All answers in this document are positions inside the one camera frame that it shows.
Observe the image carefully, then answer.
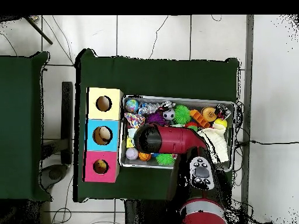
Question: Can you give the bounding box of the wooden box with three holes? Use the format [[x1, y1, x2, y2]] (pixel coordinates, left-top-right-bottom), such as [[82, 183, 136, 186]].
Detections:
[[82, 87, 124, 183]]

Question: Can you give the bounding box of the shallow metal mesh bin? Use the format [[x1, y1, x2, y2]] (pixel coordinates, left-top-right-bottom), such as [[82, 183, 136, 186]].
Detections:
[[118, 94, 236, 173]]

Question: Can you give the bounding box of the purple spiky ball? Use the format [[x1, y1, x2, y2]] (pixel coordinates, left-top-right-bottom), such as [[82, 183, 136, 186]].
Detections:
[[145, 111, 169, 125]]

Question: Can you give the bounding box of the colourful heart print cloth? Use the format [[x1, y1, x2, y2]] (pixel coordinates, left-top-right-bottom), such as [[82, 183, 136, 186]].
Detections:
[[124, 112, 146, 129]]

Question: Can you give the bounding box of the silver toy robot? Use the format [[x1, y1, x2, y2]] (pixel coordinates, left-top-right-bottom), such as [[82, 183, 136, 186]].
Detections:
[[137, 102, 162, 116]]

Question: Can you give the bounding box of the globe print ball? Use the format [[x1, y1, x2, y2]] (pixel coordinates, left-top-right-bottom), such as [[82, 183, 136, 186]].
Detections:
[[125, 98, 140, 114]]

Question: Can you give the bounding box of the green spiky ball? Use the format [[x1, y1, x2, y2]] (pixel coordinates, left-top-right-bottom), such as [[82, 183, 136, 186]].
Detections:
[[173, 104, 192, 125]]

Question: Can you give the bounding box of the white baseball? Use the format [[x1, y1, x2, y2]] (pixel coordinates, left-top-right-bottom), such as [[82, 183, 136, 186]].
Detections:
[[125, 147, 140, 161]]

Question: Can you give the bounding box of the dark green table cloth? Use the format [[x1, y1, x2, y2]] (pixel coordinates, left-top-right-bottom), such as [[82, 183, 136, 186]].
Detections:
[[0, 51, 53, 202], [73, 48, 240, 203]]

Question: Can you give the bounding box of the orange plastic block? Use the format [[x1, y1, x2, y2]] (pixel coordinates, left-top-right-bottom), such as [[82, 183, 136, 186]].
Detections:
[[189, 109, 211, 128]]

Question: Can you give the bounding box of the toy burger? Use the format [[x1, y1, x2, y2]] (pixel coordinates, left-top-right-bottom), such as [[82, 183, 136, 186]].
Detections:
[[201, 106, 218, 123]]

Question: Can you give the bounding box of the cream waffle cloth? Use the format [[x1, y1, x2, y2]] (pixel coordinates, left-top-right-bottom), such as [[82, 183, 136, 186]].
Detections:
[[197, 122, 229, 164]]

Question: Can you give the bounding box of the black upright panel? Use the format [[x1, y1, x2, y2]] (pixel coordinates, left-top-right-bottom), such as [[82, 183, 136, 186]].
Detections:
[[60, 81, 74, 165]]

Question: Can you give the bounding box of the grey round chair base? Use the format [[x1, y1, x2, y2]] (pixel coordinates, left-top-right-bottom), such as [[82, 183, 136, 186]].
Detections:
[[40, 163, 69, 190]]

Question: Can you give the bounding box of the black slanted rod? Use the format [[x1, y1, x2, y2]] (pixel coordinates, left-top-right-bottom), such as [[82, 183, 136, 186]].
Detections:
[[23, 15, 54, 46]]

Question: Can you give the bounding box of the black cable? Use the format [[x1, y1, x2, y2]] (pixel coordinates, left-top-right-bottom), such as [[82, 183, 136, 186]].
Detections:
[[235, 139, 299, 146]]

